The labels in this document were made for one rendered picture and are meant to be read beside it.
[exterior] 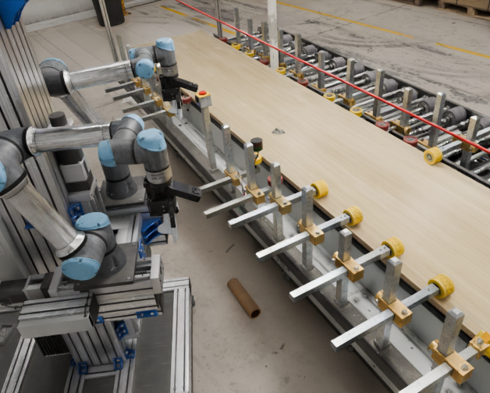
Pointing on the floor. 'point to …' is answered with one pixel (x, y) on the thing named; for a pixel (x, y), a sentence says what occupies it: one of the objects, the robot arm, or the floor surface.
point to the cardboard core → (243, 298)
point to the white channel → (273, 33)
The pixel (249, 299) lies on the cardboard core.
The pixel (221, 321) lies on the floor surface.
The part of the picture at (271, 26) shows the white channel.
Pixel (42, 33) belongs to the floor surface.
